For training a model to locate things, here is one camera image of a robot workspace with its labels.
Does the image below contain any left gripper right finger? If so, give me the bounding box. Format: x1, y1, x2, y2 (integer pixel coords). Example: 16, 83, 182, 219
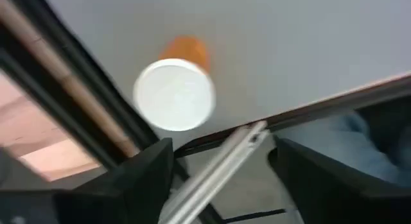
268, 139, 411, 224

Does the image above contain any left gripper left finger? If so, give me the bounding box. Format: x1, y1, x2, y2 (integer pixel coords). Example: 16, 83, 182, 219
0, 137, 175, 224

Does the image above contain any large orange medicine bottle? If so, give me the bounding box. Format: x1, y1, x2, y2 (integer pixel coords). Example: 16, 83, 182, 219
132, 35, 216, 132

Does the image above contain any silver aluminium bar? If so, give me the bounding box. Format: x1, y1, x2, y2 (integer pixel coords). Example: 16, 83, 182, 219
159, 120, 270, 224

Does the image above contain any black metal table frame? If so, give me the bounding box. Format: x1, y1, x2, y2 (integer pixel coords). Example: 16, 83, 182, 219
0, 0, 225, 224

